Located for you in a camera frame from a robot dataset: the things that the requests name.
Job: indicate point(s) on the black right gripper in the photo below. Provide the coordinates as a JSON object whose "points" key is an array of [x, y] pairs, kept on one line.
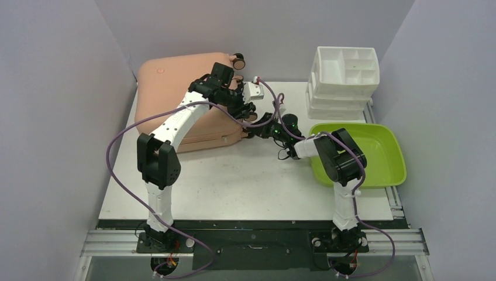
{"points": [[262, 126]]}

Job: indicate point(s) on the pink hard-shell suitcase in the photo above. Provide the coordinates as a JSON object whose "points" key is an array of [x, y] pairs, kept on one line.
{"points": [[154, 102]]}

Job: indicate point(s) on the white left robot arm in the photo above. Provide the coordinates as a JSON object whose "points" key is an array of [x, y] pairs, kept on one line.
{"points": [[157, 159]]}

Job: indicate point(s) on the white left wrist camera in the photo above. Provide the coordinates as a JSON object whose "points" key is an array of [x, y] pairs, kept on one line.
{"points": [[252, 92]]}

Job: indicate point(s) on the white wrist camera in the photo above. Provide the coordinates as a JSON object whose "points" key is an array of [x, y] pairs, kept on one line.
{"points": [[252, 92], [279, 105]]}

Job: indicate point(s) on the white drawer organizer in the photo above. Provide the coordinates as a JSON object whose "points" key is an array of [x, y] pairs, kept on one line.
{"points": [[341, 82]]}

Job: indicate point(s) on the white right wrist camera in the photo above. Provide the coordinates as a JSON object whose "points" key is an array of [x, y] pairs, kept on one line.
{"points": [[279, 105]]}

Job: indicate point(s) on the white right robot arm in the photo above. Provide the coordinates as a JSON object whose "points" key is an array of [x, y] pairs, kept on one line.
{"points": [[343, 163]]}

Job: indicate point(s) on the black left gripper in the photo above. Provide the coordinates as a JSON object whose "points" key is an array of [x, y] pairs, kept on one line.
{"points": [[240, 112]]}

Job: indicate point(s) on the green plastic tray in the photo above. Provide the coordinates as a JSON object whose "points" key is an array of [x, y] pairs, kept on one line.
{"points": [[385, 161]]}

